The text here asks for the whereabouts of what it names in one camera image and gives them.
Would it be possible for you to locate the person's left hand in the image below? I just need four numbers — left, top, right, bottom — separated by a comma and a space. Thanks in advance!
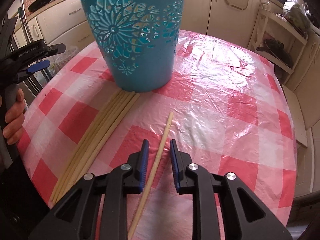
2, 88, 25, 145

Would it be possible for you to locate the white floral trash bin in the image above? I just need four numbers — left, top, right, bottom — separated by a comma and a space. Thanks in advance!
54, 46, 80, 70

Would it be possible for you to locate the black frying pan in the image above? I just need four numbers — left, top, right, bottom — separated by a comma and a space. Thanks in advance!
28, 0, 51, 12

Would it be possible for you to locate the white wooden step stool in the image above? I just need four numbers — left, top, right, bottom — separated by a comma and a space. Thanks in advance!
281, 85, 308, 147

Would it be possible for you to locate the teal perforated plastic basket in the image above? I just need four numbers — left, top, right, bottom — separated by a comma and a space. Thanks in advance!
80, 0, 184, 93

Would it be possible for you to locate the black wok on cart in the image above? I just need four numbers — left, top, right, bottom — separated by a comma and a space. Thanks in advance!
255, 38, 293, 68

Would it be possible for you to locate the white rolling shelf cart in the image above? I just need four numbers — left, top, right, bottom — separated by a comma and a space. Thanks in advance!
247, 1, 308, 84

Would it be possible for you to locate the green bag of vegetables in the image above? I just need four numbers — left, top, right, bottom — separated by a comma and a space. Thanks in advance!
283, 0, 311, 33

